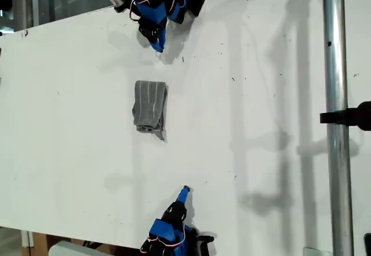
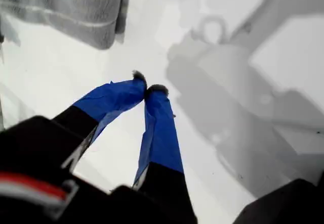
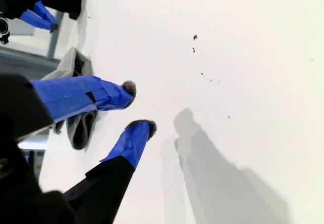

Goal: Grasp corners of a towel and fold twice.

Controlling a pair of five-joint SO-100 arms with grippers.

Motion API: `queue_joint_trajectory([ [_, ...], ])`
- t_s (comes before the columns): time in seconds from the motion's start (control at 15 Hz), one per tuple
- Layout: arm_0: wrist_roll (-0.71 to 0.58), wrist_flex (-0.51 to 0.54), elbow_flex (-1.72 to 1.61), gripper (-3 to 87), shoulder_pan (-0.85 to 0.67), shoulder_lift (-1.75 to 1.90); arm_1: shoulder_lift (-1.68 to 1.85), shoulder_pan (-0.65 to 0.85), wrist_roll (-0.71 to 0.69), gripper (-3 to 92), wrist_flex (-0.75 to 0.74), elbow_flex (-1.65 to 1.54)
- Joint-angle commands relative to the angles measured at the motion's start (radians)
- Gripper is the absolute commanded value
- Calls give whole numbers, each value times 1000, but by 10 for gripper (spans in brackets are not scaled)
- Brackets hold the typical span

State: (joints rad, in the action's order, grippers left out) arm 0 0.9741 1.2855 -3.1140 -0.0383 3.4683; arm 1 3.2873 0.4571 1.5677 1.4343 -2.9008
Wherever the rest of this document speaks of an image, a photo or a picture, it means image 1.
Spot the grey striped towel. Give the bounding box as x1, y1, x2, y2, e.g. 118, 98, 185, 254
132, 80, 169, 143

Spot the white box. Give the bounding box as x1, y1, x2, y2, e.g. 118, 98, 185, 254
48, 240, 114, 256

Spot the wooden table leg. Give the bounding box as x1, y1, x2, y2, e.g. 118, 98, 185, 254
21, 231, 49, 256

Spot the black clamp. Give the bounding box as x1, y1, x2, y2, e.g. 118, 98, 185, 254
319, 101, 371, 132

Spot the steel post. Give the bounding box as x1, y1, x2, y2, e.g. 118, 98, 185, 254
321, 0, 355, 256

